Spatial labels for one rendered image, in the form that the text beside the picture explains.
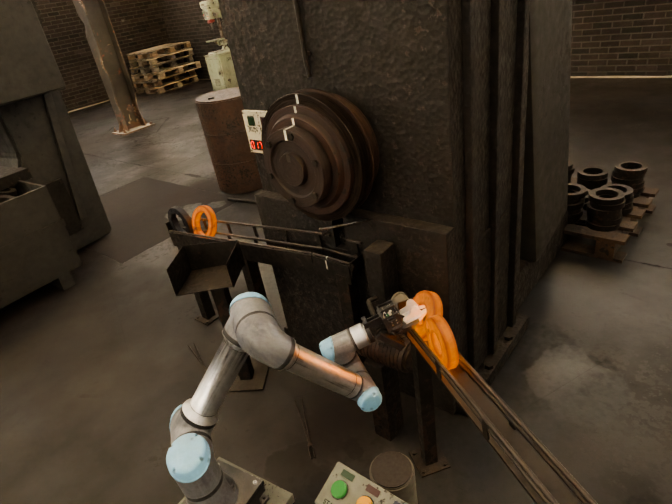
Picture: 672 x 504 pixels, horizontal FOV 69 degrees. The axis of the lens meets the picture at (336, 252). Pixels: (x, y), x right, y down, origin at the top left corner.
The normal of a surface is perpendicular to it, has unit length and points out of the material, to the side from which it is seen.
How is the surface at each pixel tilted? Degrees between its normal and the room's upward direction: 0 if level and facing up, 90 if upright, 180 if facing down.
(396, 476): 0
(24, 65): 90
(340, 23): 90
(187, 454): 7
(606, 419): 0
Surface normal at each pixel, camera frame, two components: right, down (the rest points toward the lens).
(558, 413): -0.15, -0.86
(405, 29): -0.62, 0.47
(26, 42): 0.85, 0.15
